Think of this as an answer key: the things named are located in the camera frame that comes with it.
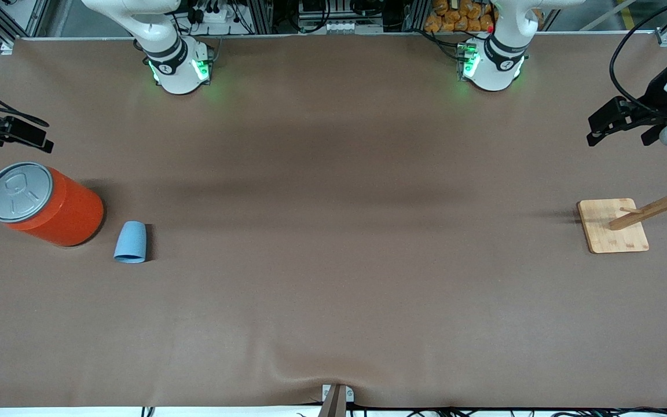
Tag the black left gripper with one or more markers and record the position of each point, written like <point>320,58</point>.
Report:
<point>656,94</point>

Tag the blue plastic cup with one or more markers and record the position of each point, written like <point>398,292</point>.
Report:
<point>131,243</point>

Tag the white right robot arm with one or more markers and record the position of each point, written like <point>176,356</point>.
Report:
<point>165,35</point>

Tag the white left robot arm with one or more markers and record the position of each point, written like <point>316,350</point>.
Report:
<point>504,35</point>

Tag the wooden cup rack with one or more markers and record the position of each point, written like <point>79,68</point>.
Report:
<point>611,231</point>

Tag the orange can with grey lid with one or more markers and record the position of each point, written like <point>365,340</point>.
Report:
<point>67,214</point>

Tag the pile of orange objects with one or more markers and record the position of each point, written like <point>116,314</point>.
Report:
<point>461,17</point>

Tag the white power strip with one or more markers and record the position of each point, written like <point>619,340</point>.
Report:
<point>213,14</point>

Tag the brown table cover cloth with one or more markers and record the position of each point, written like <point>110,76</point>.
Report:
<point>333,231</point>

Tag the grey metal bracket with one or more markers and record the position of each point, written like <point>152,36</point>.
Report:
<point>334,405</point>

